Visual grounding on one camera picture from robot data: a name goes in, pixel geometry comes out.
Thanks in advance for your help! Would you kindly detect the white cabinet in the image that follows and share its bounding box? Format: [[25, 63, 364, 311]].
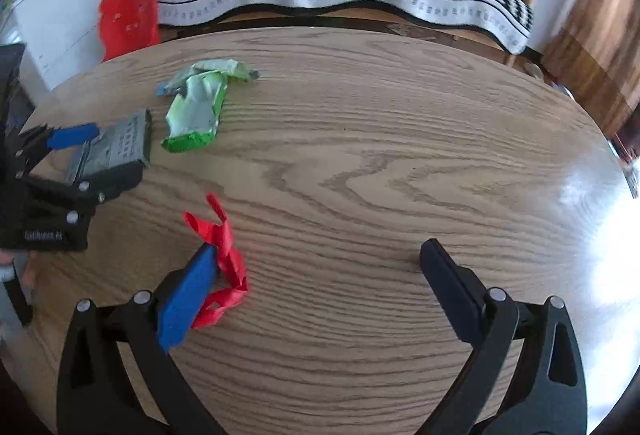
[[11, 0, 128, 91]]

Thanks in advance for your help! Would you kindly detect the red wrapper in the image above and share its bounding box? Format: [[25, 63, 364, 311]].
[[184, 194, 249, 330]]

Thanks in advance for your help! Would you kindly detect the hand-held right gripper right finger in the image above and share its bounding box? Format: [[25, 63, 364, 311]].
[[419, 238, 587, 435]]

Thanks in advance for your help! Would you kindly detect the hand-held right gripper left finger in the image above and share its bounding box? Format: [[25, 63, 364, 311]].
[[56, 242, 226, 435]]

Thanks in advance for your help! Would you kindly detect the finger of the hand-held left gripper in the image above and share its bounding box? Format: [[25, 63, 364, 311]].
[[25, 164, 147, 216], [17, 124, 99, 176]]

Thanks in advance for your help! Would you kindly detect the crumpled green wrapper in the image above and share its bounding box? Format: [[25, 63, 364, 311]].
[[192, 59, 261, 83]]

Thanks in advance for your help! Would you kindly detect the green and white wrapper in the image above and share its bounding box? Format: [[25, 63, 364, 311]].
[[161, 70, 229, 152]]

